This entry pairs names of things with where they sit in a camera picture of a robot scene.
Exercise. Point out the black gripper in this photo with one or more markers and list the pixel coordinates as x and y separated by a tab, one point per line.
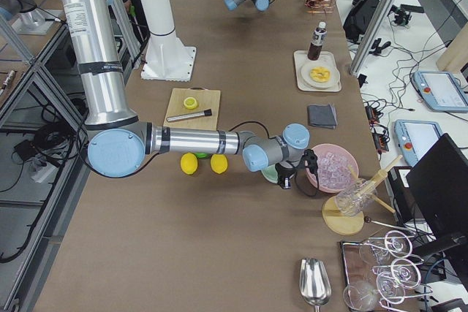
283	172

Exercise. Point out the light green bowl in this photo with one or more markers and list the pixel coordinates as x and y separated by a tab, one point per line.
270	174

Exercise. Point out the pink bowl of ice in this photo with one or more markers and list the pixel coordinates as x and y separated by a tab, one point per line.
337	168

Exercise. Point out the steel ice scoop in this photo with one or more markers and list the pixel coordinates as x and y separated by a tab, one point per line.
314	283

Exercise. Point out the yellow lemon upper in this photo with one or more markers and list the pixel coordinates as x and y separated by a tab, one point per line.
219	163

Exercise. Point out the yellow lemon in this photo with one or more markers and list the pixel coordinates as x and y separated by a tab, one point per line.
189	163
219	163

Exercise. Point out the grey folded cloth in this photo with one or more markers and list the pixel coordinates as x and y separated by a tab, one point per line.
322	115

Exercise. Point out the clear glass mug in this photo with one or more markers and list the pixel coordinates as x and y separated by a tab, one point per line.
356	197

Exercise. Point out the wooden glass drying stand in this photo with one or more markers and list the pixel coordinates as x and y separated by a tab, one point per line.
351	225

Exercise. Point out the green lime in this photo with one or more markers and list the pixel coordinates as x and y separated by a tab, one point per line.
202	155

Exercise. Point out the yellow lemon lower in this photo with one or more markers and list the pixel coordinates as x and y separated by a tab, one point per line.
189	163

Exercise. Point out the steel muddler black tip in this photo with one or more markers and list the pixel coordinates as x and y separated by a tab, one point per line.
188	116

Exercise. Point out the white plate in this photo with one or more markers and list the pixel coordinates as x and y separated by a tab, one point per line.
305	69

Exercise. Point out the cream serving tray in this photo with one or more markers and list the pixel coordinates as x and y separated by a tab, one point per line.
300	58

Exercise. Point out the glazed donut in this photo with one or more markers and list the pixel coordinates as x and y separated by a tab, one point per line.
320	74

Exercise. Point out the half lemon slice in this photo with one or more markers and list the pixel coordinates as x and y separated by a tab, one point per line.
190	103

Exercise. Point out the wooden cutting board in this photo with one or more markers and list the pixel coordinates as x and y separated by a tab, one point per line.
207	99

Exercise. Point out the dark tea bottle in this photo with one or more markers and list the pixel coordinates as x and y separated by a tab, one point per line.
317	41

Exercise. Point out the teach pendant near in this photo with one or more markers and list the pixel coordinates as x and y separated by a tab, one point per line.
415	138

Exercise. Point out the teach pendant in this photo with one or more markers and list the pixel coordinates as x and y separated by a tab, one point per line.
440	91
415	138

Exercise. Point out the wine glass rack tray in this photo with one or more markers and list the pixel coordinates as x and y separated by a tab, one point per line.
381	272

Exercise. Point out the black monitor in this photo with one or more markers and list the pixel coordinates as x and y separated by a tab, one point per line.
438	183

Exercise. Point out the black bag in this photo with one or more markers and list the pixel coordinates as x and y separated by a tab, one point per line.
358	19

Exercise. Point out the teach pendant far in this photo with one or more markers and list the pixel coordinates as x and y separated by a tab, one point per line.
440	91

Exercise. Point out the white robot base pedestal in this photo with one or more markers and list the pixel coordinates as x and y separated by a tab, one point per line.
167	58

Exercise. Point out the aluminium frame post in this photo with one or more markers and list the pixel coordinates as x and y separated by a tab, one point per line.
364	47

